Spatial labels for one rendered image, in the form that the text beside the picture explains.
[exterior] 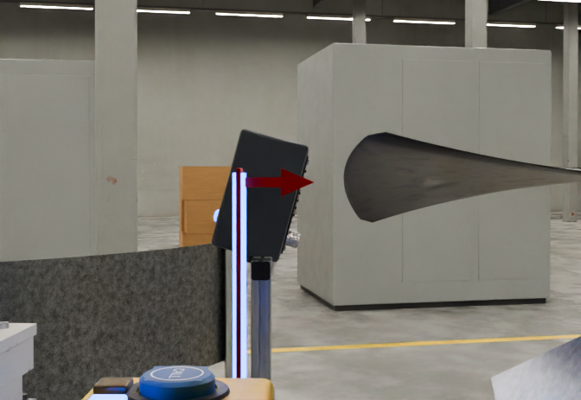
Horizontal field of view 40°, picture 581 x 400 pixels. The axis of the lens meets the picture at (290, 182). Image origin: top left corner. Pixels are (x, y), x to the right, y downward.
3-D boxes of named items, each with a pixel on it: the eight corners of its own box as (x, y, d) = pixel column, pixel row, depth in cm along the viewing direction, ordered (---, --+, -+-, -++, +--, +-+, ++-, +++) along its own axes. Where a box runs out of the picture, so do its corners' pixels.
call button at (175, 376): (210, 414, 40) (210, 380, 40) (131, 413, 40) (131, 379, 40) (219, 391, 44) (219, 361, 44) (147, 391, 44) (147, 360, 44)
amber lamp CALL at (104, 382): (126, 396, 42) (126, 385, 42) (92, 396, 42) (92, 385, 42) (134, 387, 43) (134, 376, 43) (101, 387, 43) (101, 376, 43)
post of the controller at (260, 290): (271, 391, 119) (271, 259, 119) (251, 391, 119) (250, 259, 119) (271, 385, 122) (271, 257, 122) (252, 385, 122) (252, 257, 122)
